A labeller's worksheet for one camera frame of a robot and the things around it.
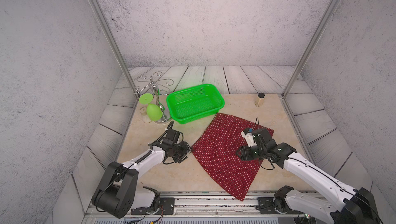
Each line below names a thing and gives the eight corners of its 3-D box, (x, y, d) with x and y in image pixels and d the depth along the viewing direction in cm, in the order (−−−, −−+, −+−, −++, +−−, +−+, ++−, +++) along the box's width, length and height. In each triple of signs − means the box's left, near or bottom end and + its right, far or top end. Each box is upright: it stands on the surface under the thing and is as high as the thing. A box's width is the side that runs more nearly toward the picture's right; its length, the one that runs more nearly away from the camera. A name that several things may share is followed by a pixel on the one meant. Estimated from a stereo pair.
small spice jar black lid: (255, 106, 115) (258, 98, 108) (254, 100, 118) (257, 92, 112) (262, 106, 115) (265, 98, 108) (260, 100, 118) (263, 92, 112)
